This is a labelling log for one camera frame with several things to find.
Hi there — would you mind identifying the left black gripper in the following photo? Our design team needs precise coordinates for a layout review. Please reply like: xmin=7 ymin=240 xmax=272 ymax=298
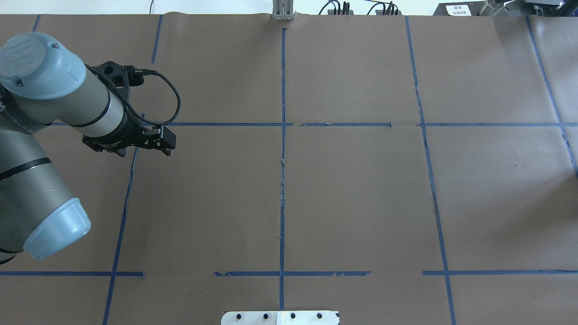
xmin=81 ymin=115 xmax=176 ymax=157

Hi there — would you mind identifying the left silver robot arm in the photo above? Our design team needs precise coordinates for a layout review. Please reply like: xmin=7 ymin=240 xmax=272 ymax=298
xmin=0 ymin=32 xmax=182 ymax=264

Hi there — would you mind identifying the black power strip left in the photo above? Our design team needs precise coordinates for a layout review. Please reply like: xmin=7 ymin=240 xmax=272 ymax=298
xmin=318 ymin=0 xmax=354 ymax=16

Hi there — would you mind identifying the black power strip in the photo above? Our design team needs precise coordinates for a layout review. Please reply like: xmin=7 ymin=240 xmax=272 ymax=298
xmin=318 ymin=0 xmax=354 ymax=16
xmin=366 ymin=0 xmax=402 ymax=16

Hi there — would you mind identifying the brown paper table mat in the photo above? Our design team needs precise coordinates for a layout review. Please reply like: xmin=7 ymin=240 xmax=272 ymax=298
xmin=1 ymin=13 xmax=577 ymax=325

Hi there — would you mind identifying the black power strip right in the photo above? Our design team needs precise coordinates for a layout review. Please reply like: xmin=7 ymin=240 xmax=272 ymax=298
xmin=366 ymin=0 xmax=402 ymax=16

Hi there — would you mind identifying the dark box with label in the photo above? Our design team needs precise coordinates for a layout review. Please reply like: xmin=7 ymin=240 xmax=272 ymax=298
xmin=432 ymin=0 xmax=486 ymax=17

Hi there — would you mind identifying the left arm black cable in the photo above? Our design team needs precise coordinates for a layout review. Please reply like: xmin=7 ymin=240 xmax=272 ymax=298
xmin=86 ymin=63 xmax=181 ymax=127

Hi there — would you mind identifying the grey aluminium frame post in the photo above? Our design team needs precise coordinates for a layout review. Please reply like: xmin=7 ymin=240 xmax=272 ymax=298
xmin=272 ymin=0 xmax=295 ymax=21

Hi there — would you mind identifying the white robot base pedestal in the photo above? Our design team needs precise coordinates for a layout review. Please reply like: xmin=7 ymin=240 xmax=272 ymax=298
xmin=220 ymin=310 xmax=340 ymax=325

